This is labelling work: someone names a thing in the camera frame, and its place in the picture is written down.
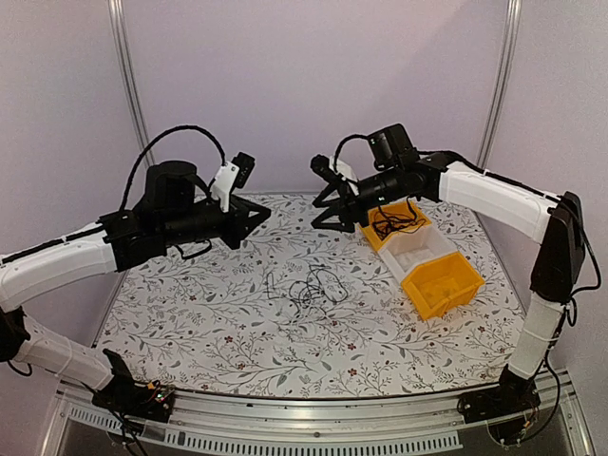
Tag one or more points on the right aluminium frame post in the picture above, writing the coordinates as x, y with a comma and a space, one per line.
506, 58

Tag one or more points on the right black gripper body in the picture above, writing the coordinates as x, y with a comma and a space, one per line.
392, 190

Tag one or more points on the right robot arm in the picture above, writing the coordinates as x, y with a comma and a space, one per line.
555, 222

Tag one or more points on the aluminium front rail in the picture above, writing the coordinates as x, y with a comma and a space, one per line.
419, 424

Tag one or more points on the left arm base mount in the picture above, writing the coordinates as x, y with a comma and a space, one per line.
152, 401

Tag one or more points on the floral table mat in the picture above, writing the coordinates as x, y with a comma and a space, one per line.
299, 312

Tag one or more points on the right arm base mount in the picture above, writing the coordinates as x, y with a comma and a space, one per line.
515, 400

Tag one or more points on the aluminium frame post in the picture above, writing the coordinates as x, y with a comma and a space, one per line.
506, 58
120, 37

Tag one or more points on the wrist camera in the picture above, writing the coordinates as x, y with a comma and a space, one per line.
233, 174
335, 172

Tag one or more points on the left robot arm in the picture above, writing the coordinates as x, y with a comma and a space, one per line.
177, 208

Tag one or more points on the far yellow bin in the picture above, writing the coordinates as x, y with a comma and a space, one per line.
385, 222

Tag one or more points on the near yellow bin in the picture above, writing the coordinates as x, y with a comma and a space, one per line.
439, 285

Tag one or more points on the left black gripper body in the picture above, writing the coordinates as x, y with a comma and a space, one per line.
187, 229

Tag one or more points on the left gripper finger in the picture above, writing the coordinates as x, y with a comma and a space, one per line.
256, 212
247, 225

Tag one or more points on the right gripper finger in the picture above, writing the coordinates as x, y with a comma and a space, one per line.
332, 196
332, 220

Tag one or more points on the white translucent bin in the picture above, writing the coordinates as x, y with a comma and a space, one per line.
402, 252

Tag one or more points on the left aluminium frame post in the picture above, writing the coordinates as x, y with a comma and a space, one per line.
120, 37

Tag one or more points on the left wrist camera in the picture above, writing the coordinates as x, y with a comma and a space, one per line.
233, 174

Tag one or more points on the yellow bin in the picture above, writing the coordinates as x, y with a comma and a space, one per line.
385, 222
439, 285

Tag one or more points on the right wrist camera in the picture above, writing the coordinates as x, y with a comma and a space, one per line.
335, 172

